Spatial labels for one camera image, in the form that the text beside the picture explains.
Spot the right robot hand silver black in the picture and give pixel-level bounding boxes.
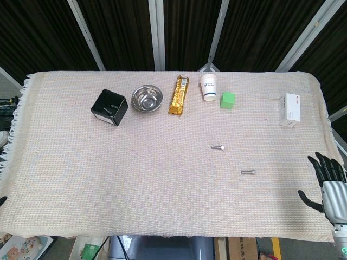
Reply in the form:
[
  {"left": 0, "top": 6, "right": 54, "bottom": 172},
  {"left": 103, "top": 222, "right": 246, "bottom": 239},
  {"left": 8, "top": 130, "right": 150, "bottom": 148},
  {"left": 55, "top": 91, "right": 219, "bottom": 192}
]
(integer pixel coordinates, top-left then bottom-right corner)
[{"left": 298, "top": 151, "right": 347, "bottom": 226}]

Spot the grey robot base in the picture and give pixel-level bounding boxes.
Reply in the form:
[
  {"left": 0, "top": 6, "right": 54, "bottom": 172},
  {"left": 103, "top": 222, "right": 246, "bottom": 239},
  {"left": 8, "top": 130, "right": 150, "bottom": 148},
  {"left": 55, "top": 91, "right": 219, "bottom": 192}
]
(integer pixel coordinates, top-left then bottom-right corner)
[{"left": 108, "top": 235, "right": 215, "bottom": 260}]

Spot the colourful picture book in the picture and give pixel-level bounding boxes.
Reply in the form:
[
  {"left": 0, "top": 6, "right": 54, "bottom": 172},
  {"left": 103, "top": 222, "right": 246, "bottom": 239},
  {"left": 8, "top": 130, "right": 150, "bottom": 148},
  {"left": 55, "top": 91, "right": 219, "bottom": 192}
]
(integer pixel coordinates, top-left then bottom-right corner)
[{"left": 0, "top": 234, "right": 54, "bottom": 260}]

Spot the white cardboard box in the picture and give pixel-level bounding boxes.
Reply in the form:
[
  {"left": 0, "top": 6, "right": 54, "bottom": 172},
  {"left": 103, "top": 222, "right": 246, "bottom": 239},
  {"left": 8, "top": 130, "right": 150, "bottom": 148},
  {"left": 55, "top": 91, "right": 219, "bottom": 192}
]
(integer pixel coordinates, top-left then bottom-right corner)
[{"left": 278, "top": 93, "right": 303, "bottom": 128}]

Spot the green package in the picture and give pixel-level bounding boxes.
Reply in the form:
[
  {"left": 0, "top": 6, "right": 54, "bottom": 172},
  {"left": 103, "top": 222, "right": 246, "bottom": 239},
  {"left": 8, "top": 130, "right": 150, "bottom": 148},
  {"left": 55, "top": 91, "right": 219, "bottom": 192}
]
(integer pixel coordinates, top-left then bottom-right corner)
[{"left": 81, "top": 243, "right": 100, "bottom": 260}]

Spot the brown cardboard carton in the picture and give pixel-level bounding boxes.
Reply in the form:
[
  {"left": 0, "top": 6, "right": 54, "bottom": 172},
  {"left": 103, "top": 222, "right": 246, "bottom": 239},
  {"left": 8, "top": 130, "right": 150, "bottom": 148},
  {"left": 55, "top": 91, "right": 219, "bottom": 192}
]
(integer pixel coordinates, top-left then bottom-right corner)
[{"left": 214, "top": 236, "right": 259, "bottom": 260}]

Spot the black square box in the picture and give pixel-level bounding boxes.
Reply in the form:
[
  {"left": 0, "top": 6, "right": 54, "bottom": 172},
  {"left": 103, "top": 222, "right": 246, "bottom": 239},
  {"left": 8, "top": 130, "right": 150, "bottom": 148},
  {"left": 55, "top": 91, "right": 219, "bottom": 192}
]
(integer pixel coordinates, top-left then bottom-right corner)
[{"left": 90, "top": 88, "right": 129, "bottom": 127}]

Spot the green cube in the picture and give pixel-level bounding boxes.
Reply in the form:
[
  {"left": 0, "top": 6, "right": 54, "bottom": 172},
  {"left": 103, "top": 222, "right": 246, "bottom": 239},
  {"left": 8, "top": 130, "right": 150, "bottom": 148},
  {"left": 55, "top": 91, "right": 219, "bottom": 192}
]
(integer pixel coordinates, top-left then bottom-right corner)
[{"left": 220, "top": 92, "right": 236, "bottom": 111}]

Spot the beige woven tablecloth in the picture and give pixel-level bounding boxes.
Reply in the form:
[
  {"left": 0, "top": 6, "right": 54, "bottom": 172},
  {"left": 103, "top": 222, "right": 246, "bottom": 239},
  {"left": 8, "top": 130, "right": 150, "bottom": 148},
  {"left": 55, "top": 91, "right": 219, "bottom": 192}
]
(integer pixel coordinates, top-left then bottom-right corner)
[{"left": 0, "top": 70, "right": 347, "bottom": 243}]

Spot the white paper cup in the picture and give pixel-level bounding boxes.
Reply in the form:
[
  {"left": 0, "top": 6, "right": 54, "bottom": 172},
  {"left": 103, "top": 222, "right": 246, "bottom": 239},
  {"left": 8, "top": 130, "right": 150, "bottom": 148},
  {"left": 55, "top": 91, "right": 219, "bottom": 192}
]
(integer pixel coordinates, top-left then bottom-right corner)
[{"left": 200, "top": 73, "right": 218, "bottom": 102}]

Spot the stainless steel bowl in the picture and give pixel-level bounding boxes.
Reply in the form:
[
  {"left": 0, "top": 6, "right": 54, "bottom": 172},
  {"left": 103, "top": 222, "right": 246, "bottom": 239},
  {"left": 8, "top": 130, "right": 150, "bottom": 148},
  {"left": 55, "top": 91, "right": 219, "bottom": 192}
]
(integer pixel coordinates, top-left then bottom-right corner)
[{"left": 131, "top": 84, "right": 164, "bottom": 112}]

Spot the gold foil snack package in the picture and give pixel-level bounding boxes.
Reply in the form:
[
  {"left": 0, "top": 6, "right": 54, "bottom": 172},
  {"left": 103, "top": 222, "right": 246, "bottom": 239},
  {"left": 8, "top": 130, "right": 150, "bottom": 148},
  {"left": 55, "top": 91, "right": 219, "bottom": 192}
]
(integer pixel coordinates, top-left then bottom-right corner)
[{"left": 168, "top": 75, "right": 190, "bottom": 116}]

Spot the white aluminium frame post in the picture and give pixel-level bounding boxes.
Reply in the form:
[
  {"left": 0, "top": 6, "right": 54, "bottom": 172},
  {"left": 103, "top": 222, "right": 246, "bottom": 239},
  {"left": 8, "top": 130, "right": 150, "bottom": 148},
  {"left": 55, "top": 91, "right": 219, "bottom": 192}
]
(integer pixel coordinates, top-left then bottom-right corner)
[
  {"left": 148, "top": 0, "right": 166, "bottom": 72},
  {"left": 199, "top": 0, "right": 231, "bottom": 73},
  {"left": 67, "top": 0, "right": 106, "bottom": 72},
  {"left": 0, "top": 66, "right": 23, "bottom": 90},
  {"left": 275, "top": 0, "right": 340, "bottom": 73}
]

